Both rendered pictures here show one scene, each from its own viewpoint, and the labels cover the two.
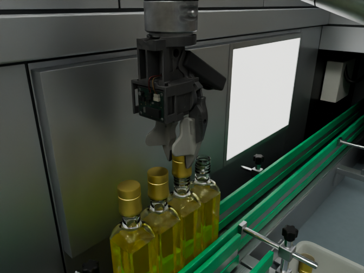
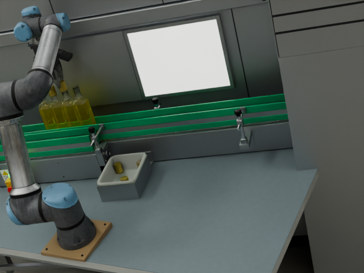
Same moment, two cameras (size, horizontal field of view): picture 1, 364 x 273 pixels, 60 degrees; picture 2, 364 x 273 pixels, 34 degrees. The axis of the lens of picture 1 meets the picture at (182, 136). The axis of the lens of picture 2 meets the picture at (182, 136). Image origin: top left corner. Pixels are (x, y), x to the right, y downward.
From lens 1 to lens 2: 2.56 m
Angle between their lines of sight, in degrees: 59
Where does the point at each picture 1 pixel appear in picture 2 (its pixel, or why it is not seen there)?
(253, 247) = (115, 141)
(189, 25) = (36, 43)
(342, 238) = (191, 172)
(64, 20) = not seen: hidden behind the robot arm
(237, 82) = (139, 51)
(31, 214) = not seen: hidden behind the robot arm
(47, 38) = not seen: hidden behind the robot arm
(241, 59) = (138, 38)
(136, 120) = (67, 65)
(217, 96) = (121, 58)
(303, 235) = (180, 162)
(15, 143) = (29, 66)
